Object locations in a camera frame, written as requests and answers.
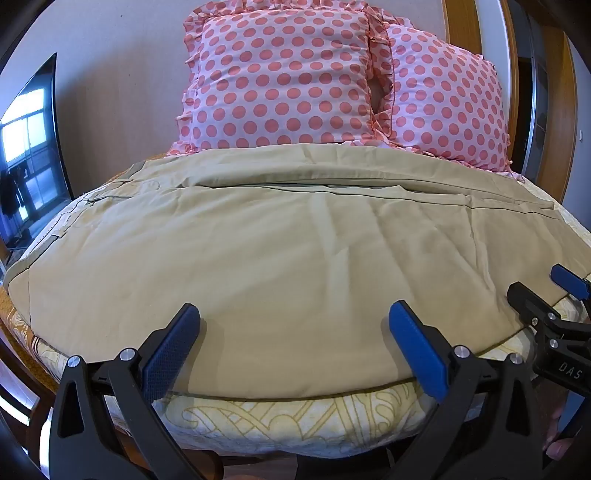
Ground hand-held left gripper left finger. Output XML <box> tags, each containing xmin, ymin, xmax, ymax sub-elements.
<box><xmin>48</xmin><ymin>303</ymin><xmax>223</xmax><ymax>480</ymax></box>

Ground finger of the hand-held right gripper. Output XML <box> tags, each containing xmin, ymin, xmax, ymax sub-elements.
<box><xmin>550</xmin><ymin>263</ymin><xmax>591</xmax><ymax>302</ymax></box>
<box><xmin>506</xmin><ymin>282</ymin><xmax>563</xmax><ymax>329</ymax></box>

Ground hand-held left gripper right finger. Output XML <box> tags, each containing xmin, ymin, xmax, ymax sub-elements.
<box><xmin>382</xmin><ymin>300</ymin><xmax>556</xmax><ymax>480</ymax></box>

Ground khaki pants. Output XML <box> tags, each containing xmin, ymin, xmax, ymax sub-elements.
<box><xmin>8</xmin><ymin>142</ymin><xmax>591</xmax><ymax>400</ymax></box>

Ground person's right hand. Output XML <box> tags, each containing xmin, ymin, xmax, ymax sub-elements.
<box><xmin>542</xmin><ymin>396</ymin><xmax>583</xmax><ymax>462</ymax></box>

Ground yellow patterned bed sheet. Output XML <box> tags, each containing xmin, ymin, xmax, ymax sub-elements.
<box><xmin>0</xmin><ymin>150</ymin><xmax>591</xmax><ymax>460</ymax></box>

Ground small pink polka dot pillow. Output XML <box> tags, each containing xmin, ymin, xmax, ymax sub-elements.
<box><xmin>369</xmin><ymin>7</ymin><xmax>529</xmax><ymax>183</ymax></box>

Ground black flat screen television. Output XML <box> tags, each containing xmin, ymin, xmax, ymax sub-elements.
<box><xmin>0</xmin><ymin>52</ymin><xmax>74</xmax><ymax>271</ymax></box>

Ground large pink polka dot pillow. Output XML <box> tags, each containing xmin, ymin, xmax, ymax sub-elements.
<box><xmin>167</xmin><ymin>0</ymin><xmax>397</xmax><ymax>158</ymax></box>

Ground wooden bed frame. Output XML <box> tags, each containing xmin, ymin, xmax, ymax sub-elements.
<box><xmin>0</xmin><ymin>318</ymin><xmax>63</xmax><ymax>467</ymax></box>

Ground wooden door frame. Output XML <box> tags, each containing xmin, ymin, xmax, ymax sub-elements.
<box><xmin>442</xmin><ymin>0</ymin><xmax>581</xmax><ymax>200</ymax></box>

